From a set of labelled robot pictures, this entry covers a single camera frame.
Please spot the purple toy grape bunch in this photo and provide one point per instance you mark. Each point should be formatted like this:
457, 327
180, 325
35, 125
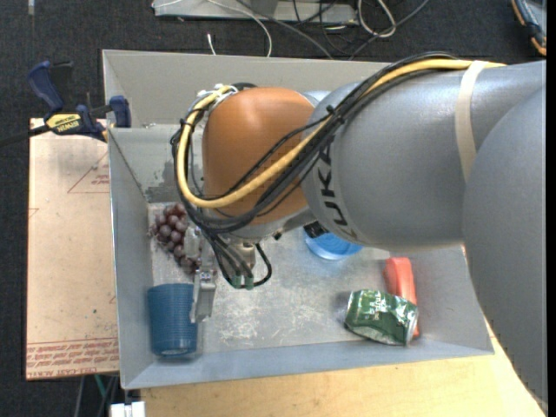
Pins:
170, 228

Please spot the brown cardboard board red print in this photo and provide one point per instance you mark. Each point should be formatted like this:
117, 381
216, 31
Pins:
69, 241

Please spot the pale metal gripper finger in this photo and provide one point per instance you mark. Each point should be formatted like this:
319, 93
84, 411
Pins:
203, 295
192, 242

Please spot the blue ribbed cup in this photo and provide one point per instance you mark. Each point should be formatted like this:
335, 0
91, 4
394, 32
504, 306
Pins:
170, 319

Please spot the crumpled green packet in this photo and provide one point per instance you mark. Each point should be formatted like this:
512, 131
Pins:
382, 317

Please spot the grey metal bin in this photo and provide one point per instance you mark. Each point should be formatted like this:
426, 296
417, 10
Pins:
286, 302

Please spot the light blue round bowl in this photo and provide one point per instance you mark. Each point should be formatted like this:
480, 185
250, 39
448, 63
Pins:
332, 249

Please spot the orange-red toy carrot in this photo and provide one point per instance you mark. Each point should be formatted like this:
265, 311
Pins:
401, 276

